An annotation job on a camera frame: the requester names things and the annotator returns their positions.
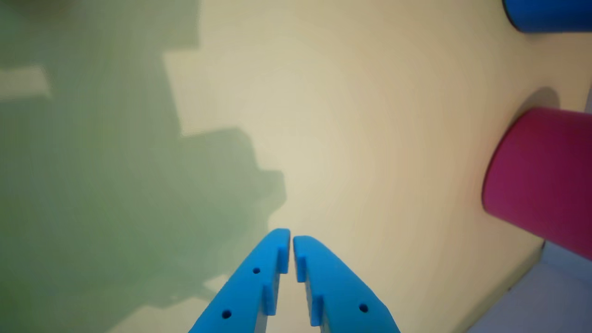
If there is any blue round cup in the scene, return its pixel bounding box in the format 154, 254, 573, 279
503, 0, 592, 33

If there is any yellow paper mat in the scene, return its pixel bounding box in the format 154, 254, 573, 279
0, 0, 592, 333

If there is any cardboard box enclosure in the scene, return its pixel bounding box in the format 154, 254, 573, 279
467, 240, 592, 333

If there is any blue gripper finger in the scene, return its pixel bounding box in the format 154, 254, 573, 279
189, 228, 291, 333
293, 235, 401, 333

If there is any pink round cup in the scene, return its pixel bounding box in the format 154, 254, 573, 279
481, 107, 592, 260

